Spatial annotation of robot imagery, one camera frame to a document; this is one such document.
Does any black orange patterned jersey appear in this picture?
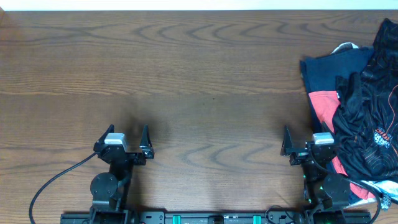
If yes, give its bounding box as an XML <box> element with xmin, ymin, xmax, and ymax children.
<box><xmin>333</xmin><ymin>19</ymin><xmax>397</xmax><ymax>182</ymax></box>

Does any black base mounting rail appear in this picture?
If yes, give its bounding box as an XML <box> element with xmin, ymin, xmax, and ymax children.
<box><xmin>60</xmin><ymin>210</ymin><xmax>371</xmax><ymax>224</ymax></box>

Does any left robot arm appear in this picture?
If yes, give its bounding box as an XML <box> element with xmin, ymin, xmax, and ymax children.
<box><xmin>90</xmin><ymin>125</ymin><xmax>155</xmax><ymax>224</ymax></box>

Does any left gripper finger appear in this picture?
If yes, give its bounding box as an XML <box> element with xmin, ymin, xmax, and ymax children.
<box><xmin>139</xmin><ymin>124</ymin><xmax>154</xmax><ymax>159</ymax></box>
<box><xmin>94</xmin><ymin>124</ymin><xmax>114</xmax><ymax>146</ymax></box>

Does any navy and red shirt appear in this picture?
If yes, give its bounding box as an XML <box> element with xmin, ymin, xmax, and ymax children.
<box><xmin>299</xmin><ymin>46</ymin><xmax>379</xmax><ymax>202</ymax></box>

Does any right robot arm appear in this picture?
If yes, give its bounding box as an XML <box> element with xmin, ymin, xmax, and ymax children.
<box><xmin>280</xmin><ymin>126</ymin><xmax>350</xmax><ymax>223</ymax></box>

